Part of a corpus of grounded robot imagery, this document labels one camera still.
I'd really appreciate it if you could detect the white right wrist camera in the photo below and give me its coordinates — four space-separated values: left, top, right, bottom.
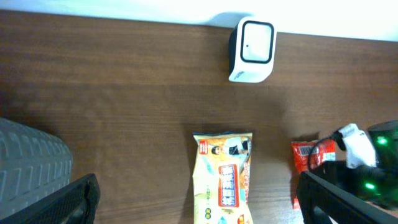
338 123 376 169

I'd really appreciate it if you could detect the white barcode scanner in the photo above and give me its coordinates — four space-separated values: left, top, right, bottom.
228 17 277 83

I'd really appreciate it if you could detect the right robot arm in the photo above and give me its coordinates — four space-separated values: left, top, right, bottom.
307 120 397 210

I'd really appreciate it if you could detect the red Hacks candy bag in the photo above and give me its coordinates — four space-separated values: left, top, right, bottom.
290 139 336 210

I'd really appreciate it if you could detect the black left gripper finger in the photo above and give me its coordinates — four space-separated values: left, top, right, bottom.
1 174 101 224

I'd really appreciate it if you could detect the grey plastic mesh basket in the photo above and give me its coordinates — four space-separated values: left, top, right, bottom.
1 118 73 219

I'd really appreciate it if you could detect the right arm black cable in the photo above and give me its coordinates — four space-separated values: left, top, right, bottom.
307 130 346 172

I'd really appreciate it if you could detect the beige snack bag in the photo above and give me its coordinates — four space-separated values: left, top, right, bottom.
192 132 253 224

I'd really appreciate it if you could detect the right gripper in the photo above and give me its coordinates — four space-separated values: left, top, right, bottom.
297 161 397 224

